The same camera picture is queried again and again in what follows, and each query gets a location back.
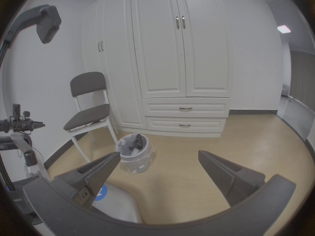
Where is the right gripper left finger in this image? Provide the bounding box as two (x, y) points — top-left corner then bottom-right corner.
(55, 151), (121, 208)

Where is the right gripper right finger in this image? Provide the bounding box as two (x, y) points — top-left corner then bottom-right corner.
(198, 150), (266, 207)

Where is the clear plastic bag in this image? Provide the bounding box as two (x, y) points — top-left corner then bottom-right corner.
(115, 133), (156, 175)

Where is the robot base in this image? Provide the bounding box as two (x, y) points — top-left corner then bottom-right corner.
(92, 183), (143, 224)

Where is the white trash bin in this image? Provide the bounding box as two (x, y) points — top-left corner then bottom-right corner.
(116, 133), (151, 173)

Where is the crumpled black plastic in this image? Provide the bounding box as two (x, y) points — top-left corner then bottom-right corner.
(129, 133), (146, 151)

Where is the grey and white chair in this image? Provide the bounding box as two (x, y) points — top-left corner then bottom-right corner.
(63, 71), (119, 163)

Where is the white wardrobe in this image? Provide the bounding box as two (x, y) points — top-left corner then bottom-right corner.
(81, 0), (233, 138)

